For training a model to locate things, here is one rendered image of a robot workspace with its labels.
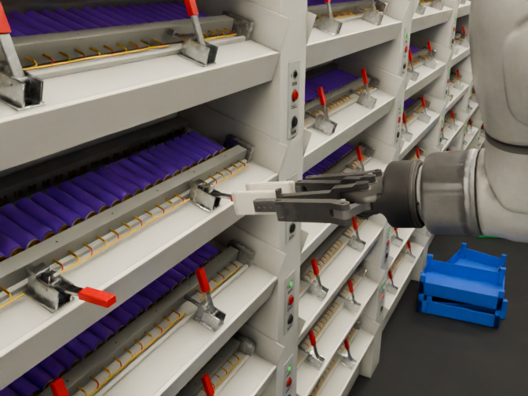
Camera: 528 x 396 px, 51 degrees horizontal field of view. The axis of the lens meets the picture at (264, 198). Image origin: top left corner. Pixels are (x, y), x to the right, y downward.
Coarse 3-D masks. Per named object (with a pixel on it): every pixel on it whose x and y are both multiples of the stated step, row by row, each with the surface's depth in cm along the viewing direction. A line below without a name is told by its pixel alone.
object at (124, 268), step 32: (128, 128) 80; (192, 128) 93; (224, 128) 90; (32, 160) 66; (256, 160) 89; (224, 192) 78; (160, 224) 68; (192, 224) 70; (224, 224) 77; (96, 256) 59; (128, 256) 61; (160, 256) 64; (96, 288) 55; (128, 288) 60; (0, 320) 49; (32, 320) 50; (64, 320) 52; (96, 320) 57; (0, 352) 46; (32, 352) 50; (0, 384) 48
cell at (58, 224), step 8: (24, 200) 61; (24, 208) 60; (32, 208) 60; (40, 208) 60; (32, 216) 60; (40, 216) 60; (48, 216) 60; (56, 216) 60; (48, 224) 59; (56, 224) 59; (64, 224) 60; (56, 232) 59
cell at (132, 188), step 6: (102, 168) 71; (102, 174) 71; (108, 174) 70; (114, 174) 71; (108, 180) 70; (114, 180) 70; (120, 180) 70; (126, 180) 70; (120, 186) 70; (126, 186) 70; (132, 186) 70; (132, 192) 69
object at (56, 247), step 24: (192, 168) 77; (216, 168) 80; (144, 192) 68; (168, 192) 71; (96, 216) 61; (120, 216) 63; (48, 240) 56; (72, 240) 57; (0, 264) 51; (24, 264) 52; (48, 264) 55; (0, 288) 50
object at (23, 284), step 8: (232, 168) 84; (216, 176) 81; (184, 192) 74; (176, 200) 72; (144, 216) 67; (128, 224) 65; (136, 224) 66; (120, 232) 63; (96, 240) 61; (88, 248) 59; (72, 256) 57; (80, 256) 58; (56, 264) 56; (64, 264) 57; (24, 280) 53; (8, 288) 51; (16, 288) 52; (0, 296) 50; (8, 296) 51
